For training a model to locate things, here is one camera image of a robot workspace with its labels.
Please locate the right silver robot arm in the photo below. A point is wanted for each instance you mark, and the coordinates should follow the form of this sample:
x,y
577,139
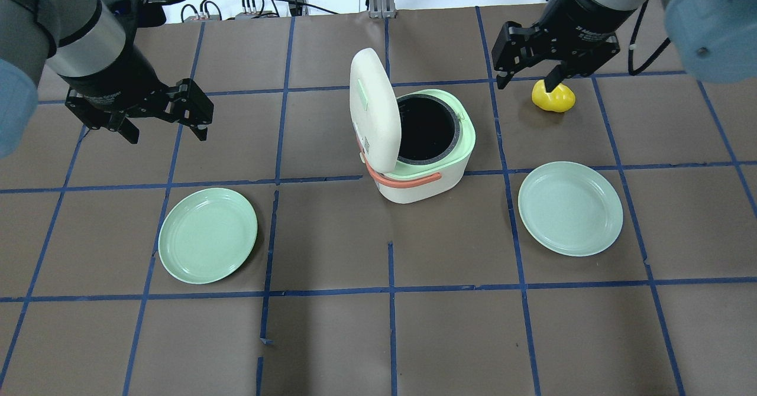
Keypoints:
x,y
715,39

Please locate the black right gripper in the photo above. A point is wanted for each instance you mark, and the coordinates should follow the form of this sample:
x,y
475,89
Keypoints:
x,y
582,12

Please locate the white and green rice cooker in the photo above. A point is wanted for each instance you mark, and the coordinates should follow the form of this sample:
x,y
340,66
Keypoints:
x,y
414,146

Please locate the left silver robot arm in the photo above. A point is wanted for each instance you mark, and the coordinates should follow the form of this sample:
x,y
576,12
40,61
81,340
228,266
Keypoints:
x,y
90,45

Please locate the light green plate left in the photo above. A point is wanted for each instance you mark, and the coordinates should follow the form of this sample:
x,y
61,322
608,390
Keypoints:
x,y
207,236

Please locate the light green plate right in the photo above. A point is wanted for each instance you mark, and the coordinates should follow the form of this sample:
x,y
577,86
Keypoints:
x,y
570,209

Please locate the light green plate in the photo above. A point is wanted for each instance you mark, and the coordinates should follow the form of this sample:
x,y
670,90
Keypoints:
x,y
570,209
207,236

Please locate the yellow toy bell pepper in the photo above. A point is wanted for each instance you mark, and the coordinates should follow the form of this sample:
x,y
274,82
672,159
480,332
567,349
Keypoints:
x,y
559,100

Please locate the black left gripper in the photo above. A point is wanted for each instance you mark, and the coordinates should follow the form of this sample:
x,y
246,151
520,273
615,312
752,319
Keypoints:
x,y
113,74

